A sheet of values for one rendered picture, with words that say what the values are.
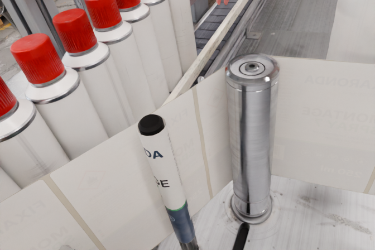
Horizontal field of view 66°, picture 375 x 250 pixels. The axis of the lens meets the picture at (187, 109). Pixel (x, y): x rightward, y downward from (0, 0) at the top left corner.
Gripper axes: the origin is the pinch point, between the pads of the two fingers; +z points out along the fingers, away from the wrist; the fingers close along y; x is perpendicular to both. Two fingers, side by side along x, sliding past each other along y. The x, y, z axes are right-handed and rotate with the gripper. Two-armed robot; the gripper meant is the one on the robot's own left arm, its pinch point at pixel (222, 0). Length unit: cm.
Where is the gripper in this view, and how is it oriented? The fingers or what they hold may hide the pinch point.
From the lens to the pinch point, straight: 68.2
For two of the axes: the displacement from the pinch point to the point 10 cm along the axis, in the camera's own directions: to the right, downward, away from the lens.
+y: 9.1, 1.5, -3.9
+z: -1.3, 9.9, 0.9
